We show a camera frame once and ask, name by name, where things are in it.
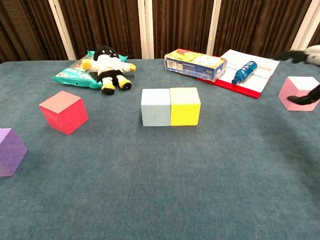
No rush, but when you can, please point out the pink foam cube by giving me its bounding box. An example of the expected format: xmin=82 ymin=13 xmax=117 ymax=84
xmin=277 ymin=76 xmax=320 ymax=112

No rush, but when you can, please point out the blue bottle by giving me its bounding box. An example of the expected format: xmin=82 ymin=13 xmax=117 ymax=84
xmin=231 ymin=60 xmax=258 ymax=86

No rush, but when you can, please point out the teal felt table mat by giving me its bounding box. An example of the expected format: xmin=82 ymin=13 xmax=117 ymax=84
xmin=0 ymin=58 xmax=320 ymax=240

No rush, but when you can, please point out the black white plush doll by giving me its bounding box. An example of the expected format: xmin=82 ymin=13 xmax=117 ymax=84
xmin=80 ymin=45 xmax=137 ymax=96

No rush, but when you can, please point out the yellow blue cookie box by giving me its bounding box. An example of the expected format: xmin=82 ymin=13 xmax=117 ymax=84
xmin=164 ymin=48 xmax=228 ymax=83

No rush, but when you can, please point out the light blue foam cube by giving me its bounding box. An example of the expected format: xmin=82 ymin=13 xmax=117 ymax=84
xmin=140 ymin=88 xmax=172 ymax=127

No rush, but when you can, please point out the red foam cube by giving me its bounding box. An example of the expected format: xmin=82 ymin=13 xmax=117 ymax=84
xmin=38 ymin=90 xmax=89 ymax=136

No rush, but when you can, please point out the yellow foam cube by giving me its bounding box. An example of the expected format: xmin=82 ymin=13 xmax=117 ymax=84
xmin=169 ymin=87 xmax=202 ymax=127

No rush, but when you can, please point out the dark brown curtain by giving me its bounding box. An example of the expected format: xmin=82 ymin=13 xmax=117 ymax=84
xmin=0 ymin=0 xmax=320 ymax=65

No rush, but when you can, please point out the purple foam cube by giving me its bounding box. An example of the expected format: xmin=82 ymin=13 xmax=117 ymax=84
xmin=0 ymin=127 xmax=28 ymax=178

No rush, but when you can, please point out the white frame post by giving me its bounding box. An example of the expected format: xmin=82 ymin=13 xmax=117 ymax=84
xmin=286 ymin=0 xmax=320 ymax=59
xmin=206 ymin=0 xmax=222 ymax=56
xmin=137 ymin=0 xmax=155 ymax=60
xmin=48 ymin=0 xmax=77 ymax=61

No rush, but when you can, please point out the white red book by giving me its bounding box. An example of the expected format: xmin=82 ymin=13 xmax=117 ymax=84
xmin=196 ymin=48 xmax=281 ymax=100

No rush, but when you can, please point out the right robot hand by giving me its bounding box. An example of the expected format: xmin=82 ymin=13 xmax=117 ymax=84
xmin=274 ymin=44 xmax=320 ymax=106

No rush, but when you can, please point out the teal snack bag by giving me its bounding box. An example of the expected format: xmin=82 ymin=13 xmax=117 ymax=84
xmin=52 ymin=50 xmax=129 ymax=90

